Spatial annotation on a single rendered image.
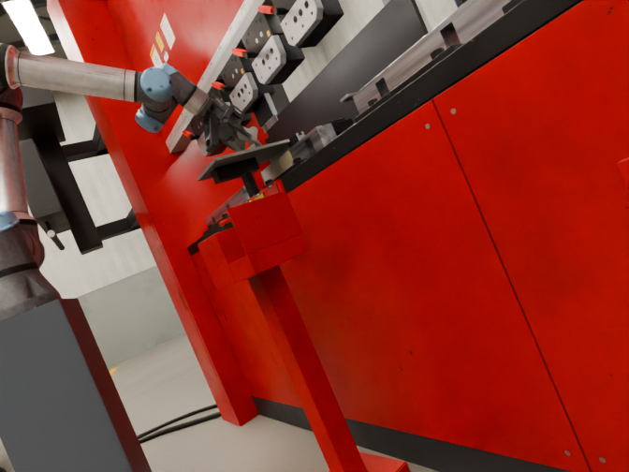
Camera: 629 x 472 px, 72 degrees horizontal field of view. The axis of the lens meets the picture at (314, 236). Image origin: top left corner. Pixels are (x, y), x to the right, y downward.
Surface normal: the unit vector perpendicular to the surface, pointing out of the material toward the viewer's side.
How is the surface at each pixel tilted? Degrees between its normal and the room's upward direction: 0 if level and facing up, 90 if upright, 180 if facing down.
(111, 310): 90
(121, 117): 90
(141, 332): 90
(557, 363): 90
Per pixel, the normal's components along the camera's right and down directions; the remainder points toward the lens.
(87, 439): 0.30, -0.13
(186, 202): 0.51, -0.21
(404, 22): -0.77, 0.33
